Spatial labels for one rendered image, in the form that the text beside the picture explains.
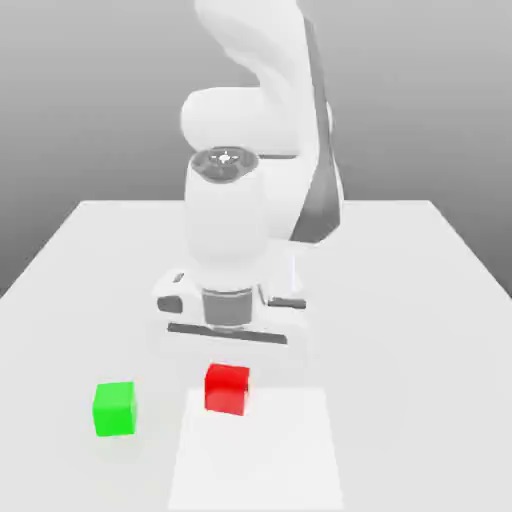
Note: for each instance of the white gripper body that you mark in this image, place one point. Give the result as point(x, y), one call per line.
point(228, 334)

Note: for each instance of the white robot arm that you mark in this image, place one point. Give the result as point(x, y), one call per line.
point(224, 216)

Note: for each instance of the small red cube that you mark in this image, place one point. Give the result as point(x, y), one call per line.
point(226, 390)

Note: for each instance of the small green cube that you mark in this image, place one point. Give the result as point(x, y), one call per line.
point(114, 410)

